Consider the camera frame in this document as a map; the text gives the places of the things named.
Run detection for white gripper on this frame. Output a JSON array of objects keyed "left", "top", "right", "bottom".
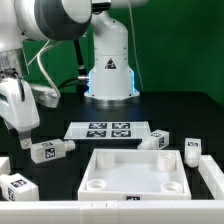
[{"left": 0, "top": 78, "right": 40, "bottom": 149}]

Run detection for white square tabletop part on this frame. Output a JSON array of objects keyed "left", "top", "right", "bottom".
[{"left": 78, "top": 149, "right": 191, "bottom": 201}]

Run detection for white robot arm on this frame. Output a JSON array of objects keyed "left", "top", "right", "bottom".
[{"left": 0, "top": 0, "right": 148, "bottom": 149}]

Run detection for white U-shaped obstacle fence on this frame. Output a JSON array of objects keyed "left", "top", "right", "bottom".
[{"left": 0, "top": 154, "right": 224, "bottom": 224}]

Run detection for white marker base plate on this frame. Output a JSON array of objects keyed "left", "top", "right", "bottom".
[{"left": 64, "top": 121, "right": 151, "bottom": 140}]

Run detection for black cables at base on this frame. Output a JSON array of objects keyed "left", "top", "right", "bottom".
[{"left": 57, "top": 78, "right": 88, "bottom": 94}]

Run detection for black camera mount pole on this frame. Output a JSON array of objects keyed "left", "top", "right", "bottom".
[{"left": 73, "top": 40, "right": 89, "bottom": 81}]

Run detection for white cable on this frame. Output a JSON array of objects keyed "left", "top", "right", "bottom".
[{"left": 27, "top": 39, "right": 62, "bottom": 99}]

